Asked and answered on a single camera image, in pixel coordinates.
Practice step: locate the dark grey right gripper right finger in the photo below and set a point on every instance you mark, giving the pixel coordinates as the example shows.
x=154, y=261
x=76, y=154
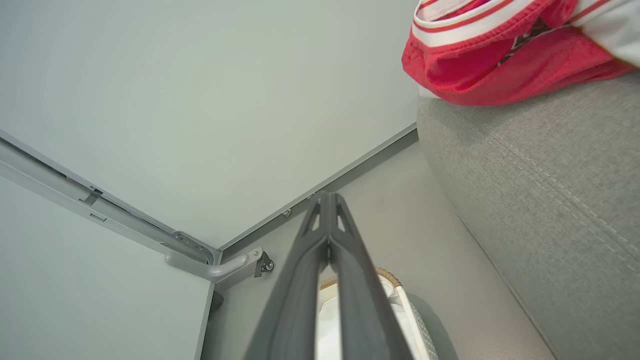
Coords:
x=365, y=310

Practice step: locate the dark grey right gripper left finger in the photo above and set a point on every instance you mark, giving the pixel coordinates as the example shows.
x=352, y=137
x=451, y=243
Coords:
x=295, y=300

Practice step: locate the red and white garment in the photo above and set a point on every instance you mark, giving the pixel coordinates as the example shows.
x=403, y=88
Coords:
x=500, y=65

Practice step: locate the grey fabric sofa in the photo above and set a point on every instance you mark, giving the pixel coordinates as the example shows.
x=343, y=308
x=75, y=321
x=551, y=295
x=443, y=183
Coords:
x=540, y=210

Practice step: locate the white woven laundry basket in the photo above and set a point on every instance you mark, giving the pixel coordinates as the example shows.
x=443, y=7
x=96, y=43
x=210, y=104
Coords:
x=406, y=312

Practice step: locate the white basket liner cloth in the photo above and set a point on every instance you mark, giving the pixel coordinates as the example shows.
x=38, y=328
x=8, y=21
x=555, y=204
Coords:
x=327, y=332

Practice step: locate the black caster wheel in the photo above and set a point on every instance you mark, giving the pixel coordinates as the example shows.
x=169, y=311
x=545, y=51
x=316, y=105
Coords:
x=264, y=265

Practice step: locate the grey metal partition foot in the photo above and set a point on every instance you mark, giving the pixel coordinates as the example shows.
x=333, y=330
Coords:
x=220, y=269

